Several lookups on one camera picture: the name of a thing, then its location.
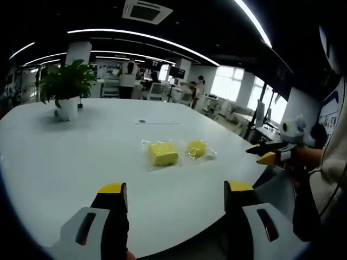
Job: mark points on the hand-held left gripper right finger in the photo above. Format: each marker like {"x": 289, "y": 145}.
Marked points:
{"x": 260, "y": 227}

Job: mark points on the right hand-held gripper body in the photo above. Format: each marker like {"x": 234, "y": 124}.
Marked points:
{"x": 294, "y": 131}

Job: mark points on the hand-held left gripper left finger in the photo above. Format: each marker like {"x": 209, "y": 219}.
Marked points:
{"x": 89, "y": 233}

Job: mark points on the round yellow silicone block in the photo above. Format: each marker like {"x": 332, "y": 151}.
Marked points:
{"x": 195, "y": 149}

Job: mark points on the rectangular yellow silicone block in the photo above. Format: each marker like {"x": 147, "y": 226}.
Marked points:
{"x": 162, "y": 154}

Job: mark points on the person's left hand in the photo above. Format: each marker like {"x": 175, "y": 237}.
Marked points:
{"x": 130, "y": 256}

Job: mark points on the grey office chair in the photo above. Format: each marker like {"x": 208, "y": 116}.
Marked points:
{"x": 276, "y": 195}

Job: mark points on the person's light sleeve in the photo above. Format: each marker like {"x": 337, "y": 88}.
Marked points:
{"x": 336, "y": 151}

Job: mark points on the long ceiling light strip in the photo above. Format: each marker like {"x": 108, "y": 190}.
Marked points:
{"x": 254, "y": 21}
{"x": 141, "y": 35}

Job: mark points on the black monitor screen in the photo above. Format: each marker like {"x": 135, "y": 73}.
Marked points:
{"x": 177, "y": 73}

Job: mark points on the white plant pot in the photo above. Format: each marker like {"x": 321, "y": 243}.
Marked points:
{"x": 67, "y": 108}

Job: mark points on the small black object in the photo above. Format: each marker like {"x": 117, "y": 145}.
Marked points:
{"x": 79, "y": 105}

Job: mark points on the white office chair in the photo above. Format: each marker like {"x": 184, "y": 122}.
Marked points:
{"x": 155, "y": 91}
{"x": 110, "y": 89}

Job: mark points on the green leafy plant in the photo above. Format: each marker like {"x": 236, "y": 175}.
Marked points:
{"x": 67, "y": 81}

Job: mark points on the ceiling air conditioner vent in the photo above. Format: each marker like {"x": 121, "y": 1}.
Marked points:
{"x": 146, "y": 10}

